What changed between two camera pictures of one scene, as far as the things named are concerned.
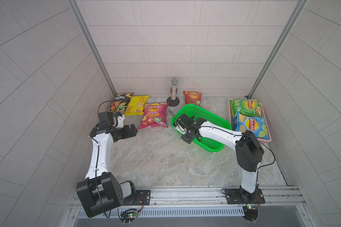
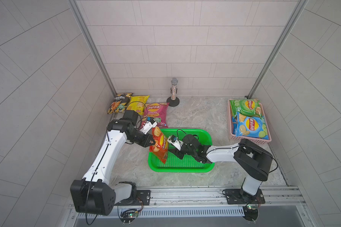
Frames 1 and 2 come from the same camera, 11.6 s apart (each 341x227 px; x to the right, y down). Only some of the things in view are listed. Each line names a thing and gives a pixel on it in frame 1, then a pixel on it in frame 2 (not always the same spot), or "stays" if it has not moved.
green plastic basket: x=211 y=144 to x=174 y=163
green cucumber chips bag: x=249 y=106 stays
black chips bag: x=120 y=102 stays
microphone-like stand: x=173 y=100 stays
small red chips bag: x=192 y=97 to x=160 y=149
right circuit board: x=251 y=213 stays
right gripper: x=183 y=137 to x=176 y=152
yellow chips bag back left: x=135 y=106 stays
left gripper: x=126 y=133 to x=145 y=141
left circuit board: x=128 y=215 stays
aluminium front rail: x=209 y=200 stays
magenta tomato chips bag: x=154 y=115 stays
